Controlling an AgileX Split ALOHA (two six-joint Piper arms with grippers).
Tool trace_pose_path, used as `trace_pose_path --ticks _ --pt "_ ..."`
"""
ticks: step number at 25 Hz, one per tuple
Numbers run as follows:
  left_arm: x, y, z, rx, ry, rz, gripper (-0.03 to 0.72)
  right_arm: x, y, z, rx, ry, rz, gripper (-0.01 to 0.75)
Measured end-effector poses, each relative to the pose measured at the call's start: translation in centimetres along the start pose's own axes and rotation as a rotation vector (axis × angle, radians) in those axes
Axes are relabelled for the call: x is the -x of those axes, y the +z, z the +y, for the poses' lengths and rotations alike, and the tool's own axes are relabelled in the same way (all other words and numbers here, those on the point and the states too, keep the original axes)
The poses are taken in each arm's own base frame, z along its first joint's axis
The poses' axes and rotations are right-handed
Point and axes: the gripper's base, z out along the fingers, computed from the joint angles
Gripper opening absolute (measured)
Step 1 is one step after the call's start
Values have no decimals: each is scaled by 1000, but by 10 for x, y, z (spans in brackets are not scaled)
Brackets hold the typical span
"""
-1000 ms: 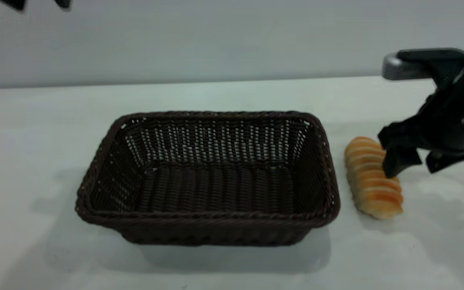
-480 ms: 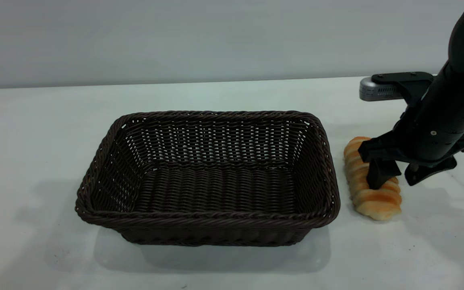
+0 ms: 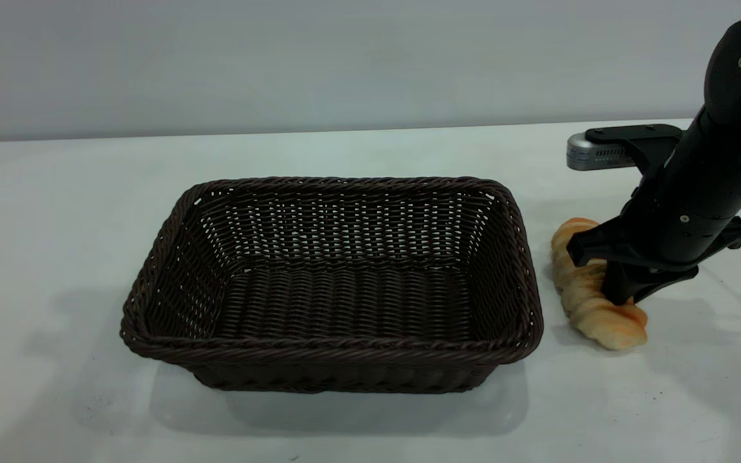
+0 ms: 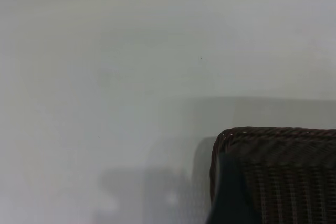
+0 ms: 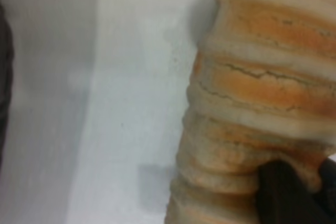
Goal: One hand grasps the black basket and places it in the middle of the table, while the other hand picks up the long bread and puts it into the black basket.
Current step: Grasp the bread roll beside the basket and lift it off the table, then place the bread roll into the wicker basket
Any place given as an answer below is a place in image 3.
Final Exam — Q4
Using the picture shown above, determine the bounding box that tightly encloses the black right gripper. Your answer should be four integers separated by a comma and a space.
566, 168, 741, 307

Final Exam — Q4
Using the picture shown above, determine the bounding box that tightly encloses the ridged orange bread loaf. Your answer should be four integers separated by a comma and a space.
551, 218, 648, 352

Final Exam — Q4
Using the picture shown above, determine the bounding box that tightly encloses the black woven wicker basket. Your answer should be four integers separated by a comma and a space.
120, 176, 545, 394

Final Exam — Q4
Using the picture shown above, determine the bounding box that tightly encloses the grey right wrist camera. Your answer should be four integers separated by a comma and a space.
567, 132, 636, 172

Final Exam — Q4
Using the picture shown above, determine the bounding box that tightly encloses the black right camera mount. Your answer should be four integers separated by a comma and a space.
585, 125, 688, 176

